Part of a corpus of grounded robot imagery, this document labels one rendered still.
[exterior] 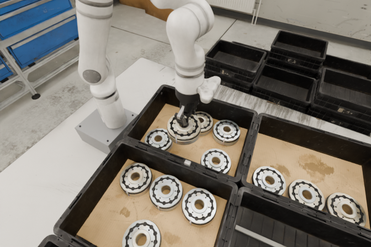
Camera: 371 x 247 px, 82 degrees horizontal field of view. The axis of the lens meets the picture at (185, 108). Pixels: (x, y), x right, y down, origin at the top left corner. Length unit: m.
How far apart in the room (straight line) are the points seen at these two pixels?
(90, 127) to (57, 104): 1.46
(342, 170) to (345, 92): 1.01
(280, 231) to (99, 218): 0.53
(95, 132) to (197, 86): 0.56
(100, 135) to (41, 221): 0.35
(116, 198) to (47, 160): 0.44
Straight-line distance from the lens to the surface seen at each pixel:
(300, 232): 0.78
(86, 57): 0.72
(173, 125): 0.65
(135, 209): 0.74
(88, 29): 0.67
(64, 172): 1.04
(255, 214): 0.75
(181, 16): 0.43
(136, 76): 1.34
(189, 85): 0.52
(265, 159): 0.84
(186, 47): 0.45
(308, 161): 0.90
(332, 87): 1.86
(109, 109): 0.87
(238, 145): 0.84
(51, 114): 2.37
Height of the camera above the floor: 1.52
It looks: 47 degrees down
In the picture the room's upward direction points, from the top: straight up
